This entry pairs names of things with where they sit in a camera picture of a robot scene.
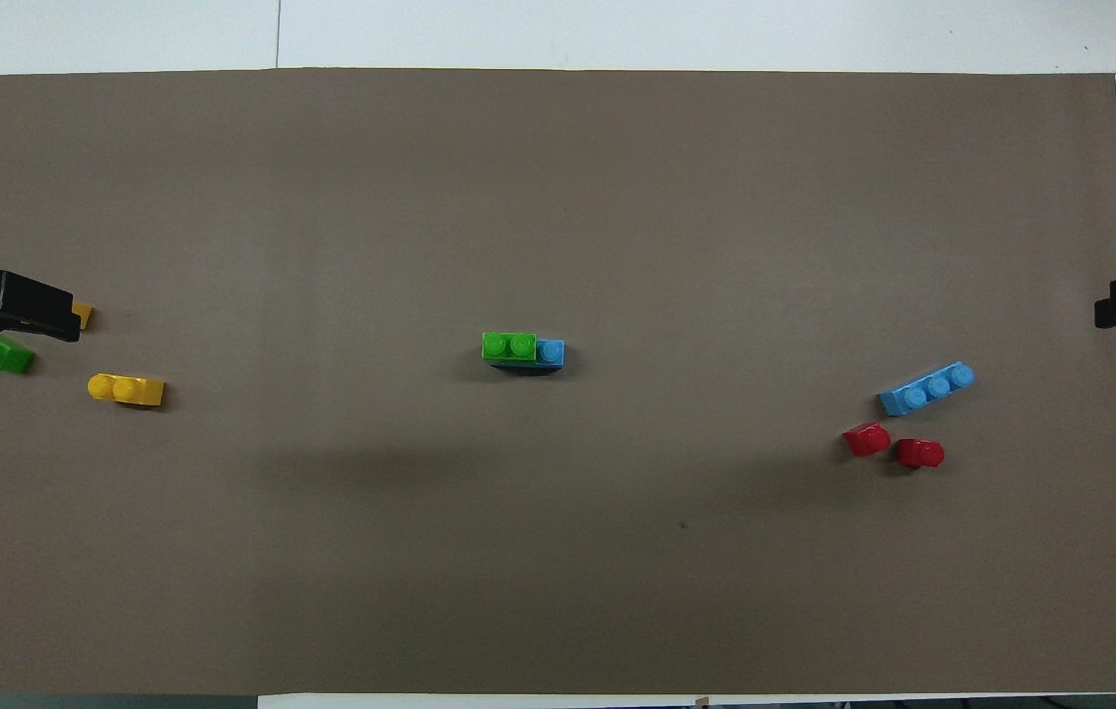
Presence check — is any red one-stud block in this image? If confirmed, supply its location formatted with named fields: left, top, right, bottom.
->
left=843, top=421, right=892, bottom=459
left=894, top=438, right=946, bottom=470

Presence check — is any blue three-stud block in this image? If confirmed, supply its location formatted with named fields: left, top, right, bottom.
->
left=491, top=338, right=565, bottom=370
left=878, top=361, right=976, bottom=418

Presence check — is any brown paper mat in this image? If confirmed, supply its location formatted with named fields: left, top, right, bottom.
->
left=0, top=67, right=1116, bottom=696

